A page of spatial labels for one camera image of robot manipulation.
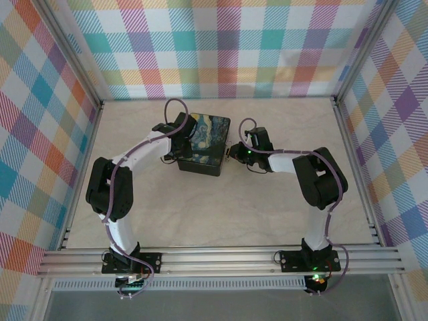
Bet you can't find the starry night print box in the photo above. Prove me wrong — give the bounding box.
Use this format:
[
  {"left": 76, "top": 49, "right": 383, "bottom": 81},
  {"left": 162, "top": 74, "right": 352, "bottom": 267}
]
[{"left": 176, "top": 112, "right": 232, "bottom": 178}]

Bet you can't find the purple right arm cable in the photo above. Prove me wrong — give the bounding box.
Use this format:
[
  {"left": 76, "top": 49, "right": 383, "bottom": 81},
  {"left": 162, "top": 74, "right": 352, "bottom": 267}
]
[{"left": 237, "top": 118, "right": 350, "bottom": 297}]

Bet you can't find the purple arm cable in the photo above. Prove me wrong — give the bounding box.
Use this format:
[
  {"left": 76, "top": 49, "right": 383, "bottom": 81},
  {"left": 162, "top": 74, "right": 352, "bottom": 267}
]
[
  {"left": 102, "top": 98, "right": 193, "bottom": 301},
  {"left": 237, "top": 118, "right": 350, "bottom": 297}
]

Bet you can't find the aluminium side floor rail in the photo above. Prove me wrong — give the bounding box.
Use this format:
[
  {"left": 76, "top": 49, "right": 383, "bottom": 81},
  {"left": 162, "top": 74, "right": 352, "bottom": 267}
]
[
  {"left": 58, "top": 100, "right": 105, "bottom": 251},
  {"left": 330, "top": 96, "right": 402, "bottom": 250}
]

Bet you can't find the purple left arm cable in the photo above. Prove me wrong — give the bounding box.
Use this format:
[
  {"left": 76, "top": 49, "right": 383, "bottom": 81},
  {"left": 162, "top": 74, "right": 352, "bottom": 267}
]
[{"left": 102, "top": 98, "right": 193, "bottom": 301}]

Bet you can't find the long aluminium mounting rail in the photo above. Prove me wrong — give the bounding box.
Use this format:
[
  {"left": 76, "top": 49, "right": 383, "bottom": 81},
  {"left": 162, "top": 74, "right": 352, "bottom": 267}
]
[{"left": 35, "top": 245, "right": 406, "bottom": 278}]

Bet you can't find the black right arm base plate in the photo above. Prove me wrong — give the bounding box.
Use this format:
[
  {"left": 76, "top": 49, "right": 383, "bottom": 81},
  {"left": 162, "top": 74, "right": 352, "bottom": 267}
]
[{"left": 280, "top": 249, "right": 342, "bottom": 272}]

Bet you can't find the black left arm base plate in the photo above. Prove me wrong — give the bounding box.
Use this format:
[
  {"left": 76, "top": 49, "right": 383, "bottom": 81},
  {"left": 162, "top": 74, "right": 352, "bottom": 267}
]
[{"left": 101, "top": 252, "right": 163, "bottom": 275}]

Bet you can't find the grey slotted cable duct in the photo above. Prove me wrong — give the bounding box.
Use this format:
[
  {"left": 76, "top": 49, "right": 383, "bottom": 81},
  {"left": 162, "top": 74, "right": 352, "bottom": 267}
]
[{"left": 51, "top": 279, "right": 307, "bottom": 292}]

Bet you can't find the short aluminium frame post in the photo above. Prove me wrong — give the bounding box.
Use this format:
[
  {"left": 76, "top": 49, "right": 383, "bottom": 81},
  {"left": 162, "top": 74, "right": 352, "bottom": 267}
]
[
  {"left": 389, "top": 274, "right": 411, "bottom": 321},
  {"left": 31, "top": 277, "right": 56, "bottom": 321}
]

